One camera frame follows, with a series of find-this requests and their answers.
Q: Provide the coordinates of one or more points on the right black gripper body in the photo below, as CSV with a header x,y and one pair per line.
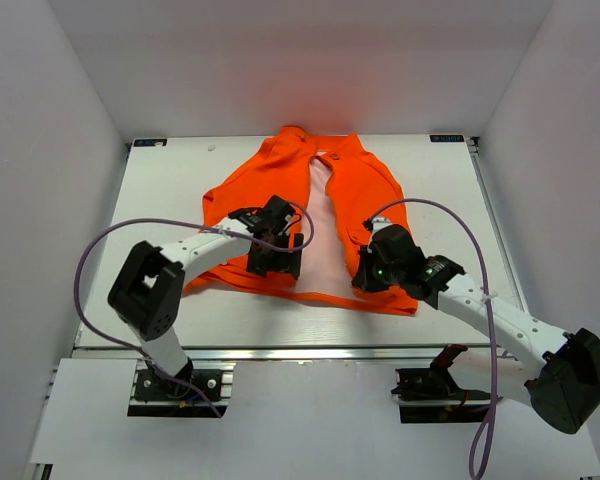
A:
x,y
377,276

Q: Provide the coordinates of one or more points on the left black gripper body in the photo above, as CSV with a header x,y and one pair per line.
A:
x,y
273,261

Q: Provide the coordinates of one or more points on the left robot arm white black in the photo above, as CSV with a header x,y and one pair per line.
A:
x,y
147,291

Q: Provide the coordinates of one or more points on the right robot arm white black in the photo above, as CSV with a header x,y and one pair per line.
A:
x,y
555,372

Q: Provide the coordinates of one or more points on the right blue table label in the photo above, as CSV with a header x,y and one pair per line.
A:
x,y
446,138

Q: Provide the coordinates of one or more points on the blue table label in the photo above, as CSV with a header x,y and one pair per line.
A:
x,y
446,138
149,143

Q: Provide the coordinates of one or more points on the left blue table label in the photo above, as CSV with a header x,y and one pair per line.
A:
x,y
149,143

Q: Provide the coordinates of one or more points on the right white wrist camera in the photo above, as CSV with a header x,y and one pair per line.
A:
x,y
374,225

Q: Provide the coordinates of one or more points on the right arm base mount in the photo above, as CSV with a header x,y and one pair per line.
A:
x,y
429,395

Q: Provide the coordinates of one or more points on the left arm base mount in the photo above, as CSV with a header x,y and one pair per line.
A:
x,y
206,395

